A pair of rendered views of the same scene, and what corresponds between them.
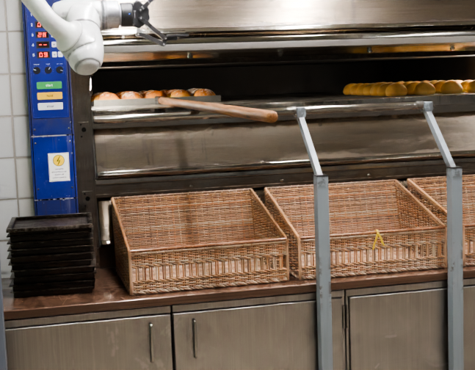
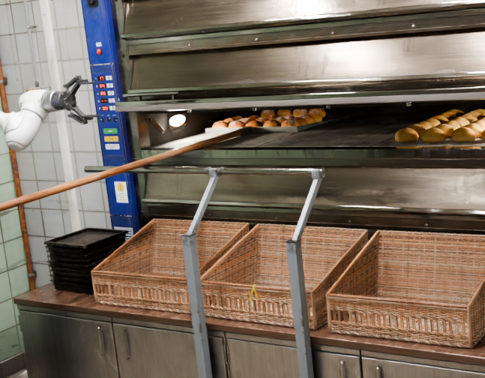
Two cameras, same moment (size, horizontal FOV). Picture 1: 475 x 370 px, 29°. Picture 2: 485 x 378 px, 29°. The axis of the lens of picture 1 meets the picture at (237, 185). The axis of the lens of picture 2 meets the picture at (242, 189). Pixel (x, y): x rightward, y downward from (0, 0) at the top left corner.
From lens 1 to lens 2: 3.24 m
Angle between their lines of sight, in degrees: 48
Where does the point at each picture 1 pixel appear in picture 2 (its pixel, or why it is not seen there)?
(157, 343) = (106, 342)
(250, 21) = (238, 79)
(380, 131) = (359, 181)
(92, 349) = (70, 336)
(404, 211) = not seen: hidden behind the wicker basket
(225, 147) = (231, 186)
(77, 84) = (130, 129)
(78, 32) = (5, 122)
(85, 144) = (139, 175)
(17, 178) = (103, 196)
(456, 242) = (296, 310)
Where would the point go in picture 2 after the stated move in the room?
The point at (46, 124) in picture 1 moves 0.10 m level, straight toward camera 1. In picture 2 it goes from (111, 160) to (97, 163)
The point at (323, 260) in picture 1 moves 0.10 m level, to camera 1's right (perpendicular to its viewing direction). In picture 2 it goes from (193, 304) to (209, 308)
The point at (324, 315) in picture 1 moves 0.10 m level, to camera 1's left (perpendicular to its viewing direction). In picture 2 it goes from (198, 349) to (182, 345)
